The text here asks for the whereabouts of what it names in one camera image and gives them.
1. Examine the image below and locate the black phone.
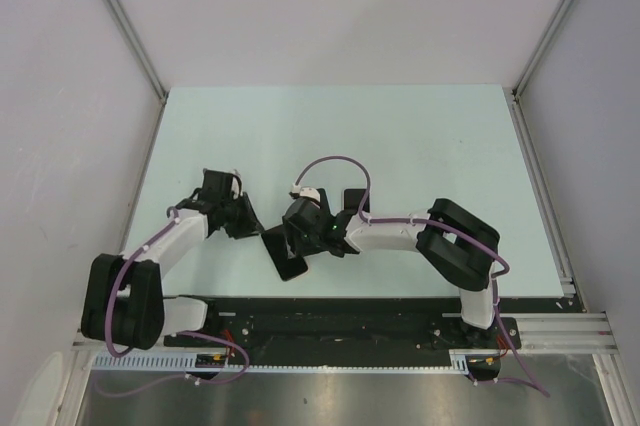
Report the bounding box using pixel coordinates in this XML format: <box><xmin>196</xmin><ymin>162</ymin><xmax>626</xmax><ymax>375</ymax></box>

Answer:
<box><xmin>261</xmin><ymin>226</ymin><xmax>309</xmax><ymax>282</ymax></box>
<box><xmin>342</xmin><ymin>188</ymin><xmax>370</xmax><ymax>213</ymax></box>

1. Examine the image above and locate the aluminium front rail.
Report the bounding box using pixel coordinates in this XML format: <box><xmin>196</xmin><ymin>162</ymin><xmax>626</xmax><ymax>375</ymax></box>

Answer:
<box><xmin>72</xmin><ymin>311</ymin><xmax>621</xmax><ymax>353</ymax></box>

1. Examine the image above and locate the aluminium frame post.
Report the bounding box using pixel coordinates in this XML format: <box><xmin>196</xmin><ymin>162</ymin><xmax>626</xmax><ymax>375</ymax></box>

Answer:
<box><xmin>510</xmin><ymin>0</ymin><xmax>606</xmax><ymax>98</ymax></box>
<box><xmin>74</xmin><ymin>0</ymin><xmax>168</xmax><ymax>106</ymax></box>

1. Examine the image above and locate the left aluminium frame post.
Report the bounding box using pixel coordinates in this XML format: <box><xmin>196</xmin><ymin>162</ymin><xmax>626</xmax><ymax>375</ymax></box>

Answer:
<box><xmin>74</xmin><ymin>0</ymin><xmax>168</xmax><ymax>106</ymax></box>

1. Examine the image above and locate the white slotted cable duct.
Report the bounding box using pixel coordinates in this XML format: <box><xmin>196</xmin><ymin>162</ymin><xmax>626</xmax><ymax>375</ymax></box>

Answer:
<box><xmin>92</xmin><ymin>351</ymin><xmax>468</xmax><ymax>375</ymax></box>

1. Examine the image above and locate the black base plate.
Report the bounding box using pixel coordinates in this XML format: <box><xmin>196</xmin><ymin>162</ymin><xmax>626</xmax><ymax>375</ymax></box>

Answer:
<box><xmin>164</xmin><ymin>293</ymin><xmax>584</xmax><ymax>367</ymax></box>

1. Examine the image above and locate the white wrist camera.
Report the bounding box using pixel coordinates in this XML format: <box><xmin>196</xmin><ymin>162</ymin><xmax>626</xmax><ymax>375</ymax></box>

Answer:
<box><xmin>289</xmin><ymin>184</ymin><xmax>321</xmax><ymax>204</ymax></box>
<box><xmin>230</xmin><ymin>169</ymin><xmax>243</xmax><ymax>198</ymax></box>

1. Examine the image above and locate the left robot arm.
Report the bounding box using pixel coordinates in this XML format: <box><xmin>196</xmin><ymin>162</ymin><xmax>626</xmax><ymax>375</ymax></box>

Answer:
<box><xmin>81</xmin><ymin>169</ymin><xmax>264</xmax><ymax>358</ymax></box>

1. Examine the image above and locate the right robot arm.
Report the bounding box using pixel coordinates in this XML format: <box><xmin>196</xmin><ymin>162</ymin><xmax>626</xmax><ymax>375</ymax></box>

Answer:
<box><xmin>282</xmin><ymin>188</ymin><xmax>500</xmax><ymax>347</ymax></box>

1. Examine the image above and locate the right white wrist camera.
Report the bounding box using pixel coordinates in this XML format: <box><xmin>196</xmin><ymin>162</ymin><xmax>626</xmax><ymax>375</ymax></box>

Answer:
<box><xmin>289</xmin><ymin>184</ymin><xmax>321</xmax><ymax>204</ymax></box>

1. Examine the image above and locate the right aluminium frame post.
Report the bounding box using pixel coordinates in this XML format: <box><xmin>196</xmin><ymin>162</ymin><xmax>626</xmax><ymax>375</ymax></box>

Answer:
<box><xmin>510</xmin><ymin>0</ymin><xmax>606</xmax><ymax>98</ymax></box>

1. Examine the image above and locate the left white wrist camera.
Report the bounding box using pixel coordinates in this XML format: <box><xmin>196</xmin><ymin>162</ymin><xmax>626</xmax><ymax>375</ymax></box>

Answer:
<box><xmin>230</xmin><ymin>169</ymin><xmax>243</xmax><ymax>198</ymax></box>

